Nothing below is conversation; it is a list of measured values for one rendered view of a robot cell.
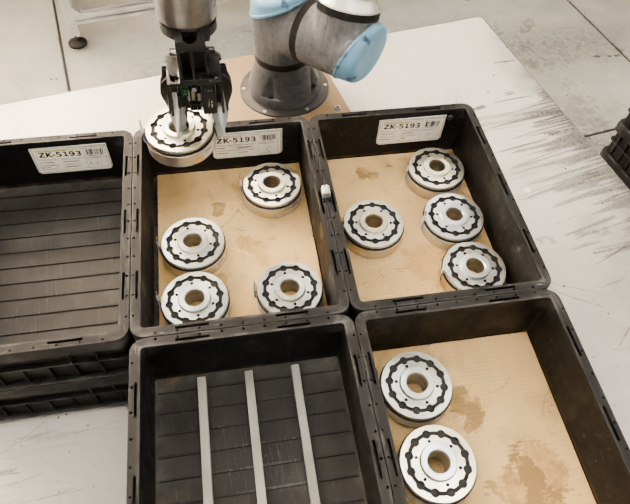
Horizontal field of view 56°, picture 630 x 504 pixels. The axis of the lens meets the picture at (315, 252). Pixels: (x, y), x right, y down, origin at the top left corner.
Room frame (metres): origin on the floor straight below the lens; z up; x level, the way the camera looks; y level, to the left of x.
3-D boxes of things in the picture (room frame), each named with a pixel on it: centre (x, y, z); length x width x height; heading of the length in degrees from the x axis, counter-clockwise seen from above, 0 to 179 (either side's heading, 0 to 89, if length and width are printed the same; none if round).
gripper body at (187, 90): (0.65, 0.18, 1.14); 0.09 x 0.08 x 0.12; 13
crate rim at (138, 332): (0.57, 0.13, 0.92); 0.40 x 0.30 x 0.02; 12
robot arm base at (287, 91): (1.03, 0.09, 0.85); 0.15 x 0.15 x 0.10
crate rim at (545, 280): (0.64, -0.16, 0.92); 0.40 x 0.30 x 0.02; 12
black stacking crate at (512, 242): (0.64, -0.16, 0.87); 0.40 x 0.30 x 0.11; 12
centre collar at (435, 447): (0.23, -0.18, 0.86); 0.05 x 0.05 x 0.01
